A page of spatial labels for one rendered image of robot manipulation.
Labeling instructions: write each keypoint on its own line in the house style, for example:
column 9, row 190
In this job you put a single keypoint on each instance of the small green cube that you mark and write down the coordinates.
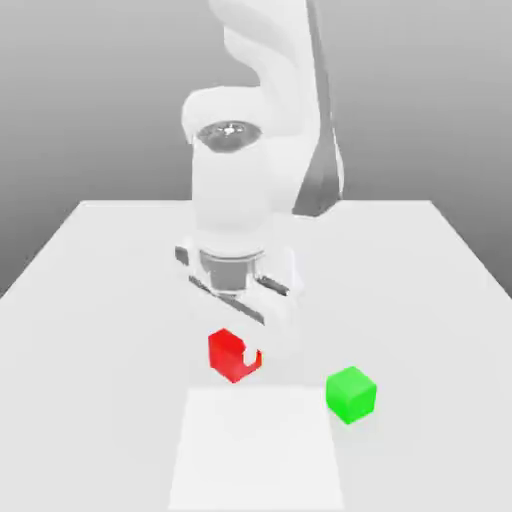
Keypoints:
column 351, row 394

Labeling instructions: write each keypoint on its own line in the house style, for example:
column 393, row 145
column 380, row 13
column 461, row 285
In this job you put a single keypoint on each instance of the small red cube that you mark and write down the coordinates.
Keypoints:
column 224, row 356

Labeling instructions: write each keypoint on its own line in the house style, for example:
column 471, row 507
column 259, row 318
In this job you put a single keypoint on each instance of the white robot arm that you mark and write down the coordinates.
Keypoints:
column 232, row 184

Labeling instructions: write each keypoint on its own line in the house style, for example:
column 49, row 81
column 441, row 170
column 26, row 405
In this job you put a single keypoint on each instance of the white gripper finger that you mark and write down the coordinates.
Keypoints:
column 249, row 356

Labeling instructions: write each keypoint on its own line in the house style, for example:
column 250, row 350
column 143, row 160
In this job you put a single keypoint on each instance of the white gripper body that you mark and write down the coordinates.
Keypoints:
column 272, row 320

